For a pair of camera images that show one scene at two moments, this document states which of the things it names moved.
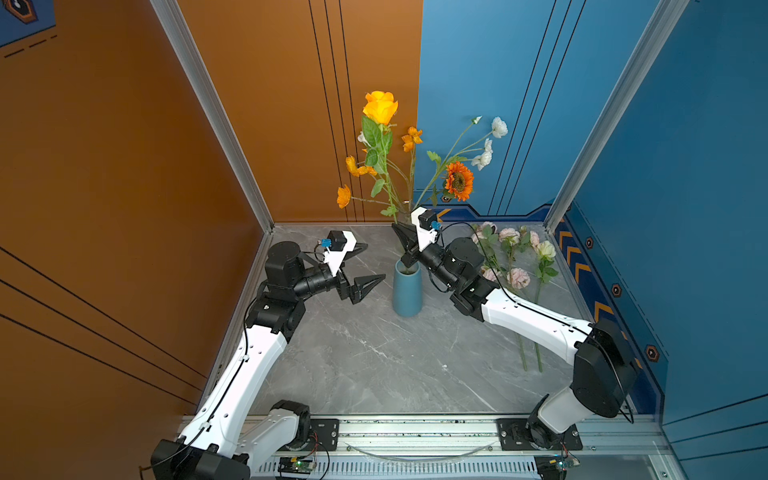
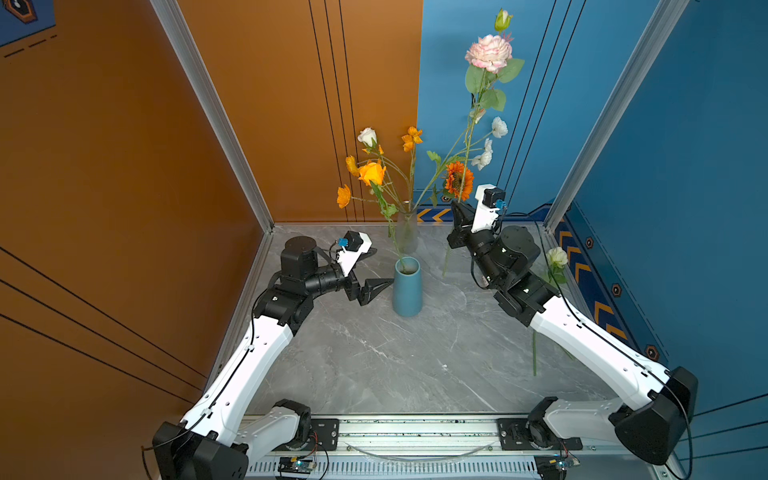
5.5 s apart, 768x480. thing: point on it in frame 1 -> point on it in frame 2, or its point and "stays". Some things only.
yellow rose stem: (381, 110) -> (372, 175)
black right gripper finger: (408, 235) -> (463, 214)
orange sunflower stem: (459, 182) stays
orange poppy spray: (412, 137) stays
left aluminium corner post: (218, 107) stays
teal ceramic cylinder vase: (407, 296) stays
